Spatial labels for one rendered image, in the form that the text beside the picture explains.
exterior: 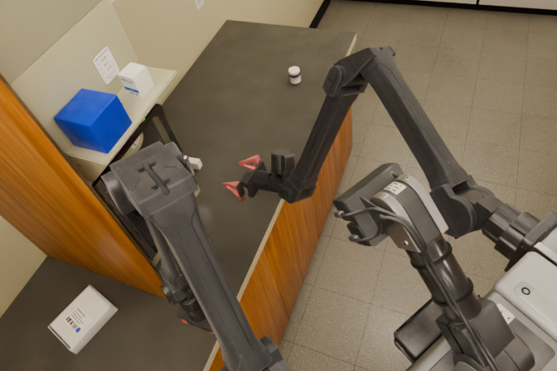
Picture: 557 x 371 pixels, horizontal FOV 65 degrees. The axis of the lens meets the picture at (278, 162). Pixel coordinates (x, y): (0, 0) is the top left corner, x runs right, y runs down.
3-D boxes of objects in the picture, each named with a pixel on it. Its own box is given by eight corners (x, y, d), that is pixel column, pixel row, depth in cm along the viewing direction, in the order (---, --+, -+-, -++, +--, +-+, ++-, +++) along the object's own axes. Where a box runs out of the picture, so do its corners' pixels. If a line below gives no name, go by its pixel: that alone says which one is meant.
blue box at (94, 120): (73, 146, 99) (52, 118, 92) (99, 116, 104) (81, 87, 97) (108, 154, 95) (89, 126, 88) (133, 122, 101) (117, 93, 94)
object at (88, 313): (54, 331, 132) (46, 326, 129) (95, 289, 139) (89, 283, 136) (76, 354, 126) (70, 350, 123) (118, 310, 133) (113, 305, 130)
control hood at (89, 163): (84, 180, 105) (63, 154, 97) (155, 93, 123) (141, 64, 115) (123, 191, 101) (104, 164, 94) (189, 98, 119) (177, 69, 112)
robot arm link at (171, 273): (112, 195, 57) (186, 157, 61) (95, 166, 59) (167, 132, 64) (169, 310, 90) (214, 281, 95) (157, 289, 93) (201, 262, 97)
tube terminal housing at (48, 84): (94, 248, 149) (-77, 69, 91) (144, 175, 167) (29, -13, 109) (154, 267, 141) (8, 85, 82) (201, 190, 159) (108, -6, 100)
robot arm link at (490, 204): (500, 218, 75) (513, 209, 78) (451, 183, 81) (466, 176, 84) (474, 254, 80) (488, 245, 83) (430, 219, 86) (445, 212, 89)
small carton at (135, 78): (127, 93, 108) (117, 74, 104) (140, 80, 111) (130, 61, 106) (142, 98, 106) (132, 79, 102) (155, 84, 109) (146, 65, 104)
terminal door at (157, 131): (151, 258, 137) (92, 183, 107) (196, 184, 154) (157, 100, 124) (153, 259, 137) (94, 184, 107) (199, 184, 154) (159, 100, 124)
